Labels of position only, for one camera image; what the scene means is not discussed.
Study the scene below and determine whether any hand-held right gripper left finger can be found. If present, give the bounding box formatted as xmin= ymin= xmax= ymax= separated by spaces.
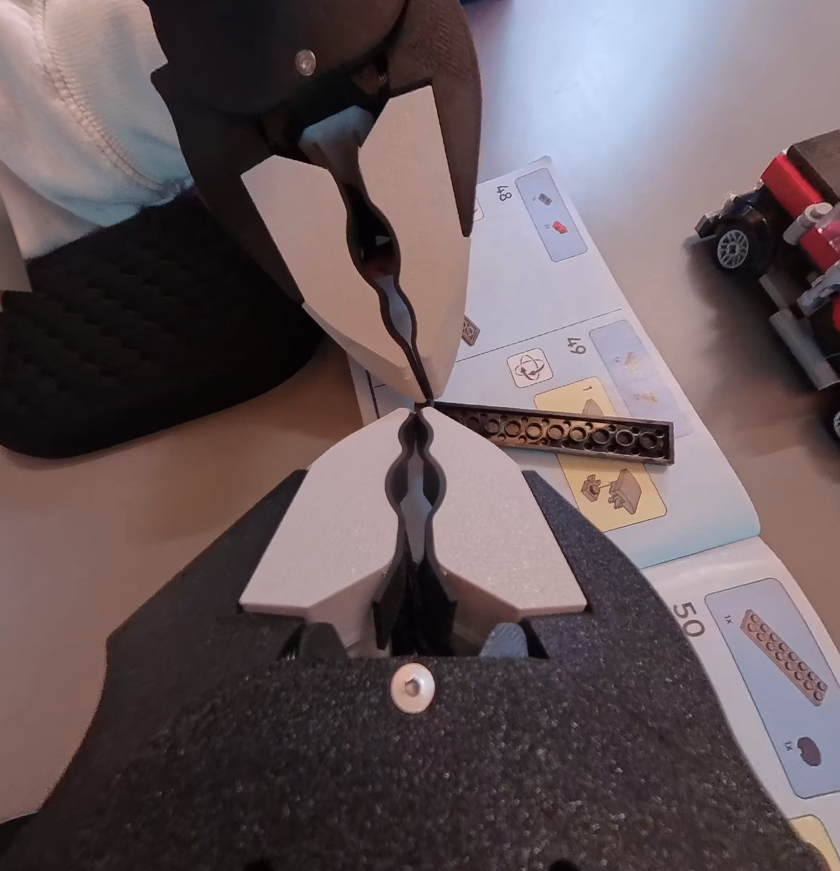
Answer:
xmin=237 ymin=408 xmax=421 ymax=656

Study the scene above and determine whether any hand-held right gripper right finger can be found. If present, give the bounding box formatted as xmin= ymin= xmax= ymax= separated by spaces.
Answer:
xmin=418 ymin=406 xmax=589 ymax=656

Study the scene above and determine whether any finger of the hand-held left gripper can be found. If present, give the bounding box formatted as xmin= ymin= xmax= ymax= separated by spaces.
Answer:
xmin=240 ymin=154 xmax=422 ymax=402
xmin=357 ymin=85 xmax=472 ymax=402

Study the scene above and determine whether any long black lego plate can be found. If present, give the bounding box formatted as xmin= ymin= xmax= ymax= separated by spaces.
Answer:
xmin=433 ymin=401 xmax=676 ymax=467

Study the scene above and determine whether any person's left forearm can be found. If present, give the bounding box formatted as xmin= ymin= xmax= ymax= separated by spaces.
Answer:
xmin=0 ymin=0 xmax=196 ymax=263

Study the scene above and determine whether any open lego instruction booklet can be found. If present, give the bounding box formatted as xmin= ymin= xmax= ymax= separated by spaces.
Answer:
xmin=348 ymin=155 xmax=840 ymax=871

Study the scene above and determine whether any black red lego truck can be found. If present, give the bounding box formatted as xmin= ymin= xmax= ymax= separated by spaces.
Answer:
xmin=688 ymin=129 xmax=840 ymax=450

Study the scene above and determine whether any black quilted wrist pad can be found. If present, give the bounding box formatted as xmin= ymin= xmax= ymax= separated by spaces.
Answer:
xmin=0 ymin=194 xmax=325 ymax=460

